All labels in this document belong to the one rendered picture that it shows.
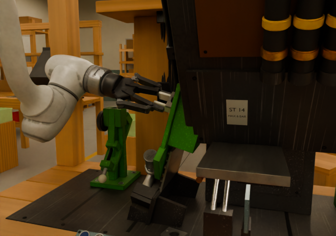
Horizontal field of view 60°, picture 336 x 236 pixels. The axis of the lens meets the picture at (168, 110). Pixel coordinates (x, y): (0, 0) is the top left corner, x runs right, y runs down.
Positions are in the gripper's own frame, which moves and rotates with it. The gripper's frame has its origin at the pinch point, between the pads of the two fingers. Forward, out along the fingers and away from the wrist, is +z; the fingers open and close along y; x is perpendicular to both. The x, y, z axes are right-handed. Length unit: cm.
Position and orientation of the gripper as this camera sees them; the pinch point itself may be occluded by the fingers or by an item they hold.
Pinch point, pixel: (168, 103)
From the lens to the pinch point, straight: 85.0
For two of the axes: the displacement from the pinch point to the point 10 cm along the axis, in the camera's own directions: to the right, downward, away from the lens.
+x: 0.4, 5.8, 8.2
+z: 9.2, 3.0, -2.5
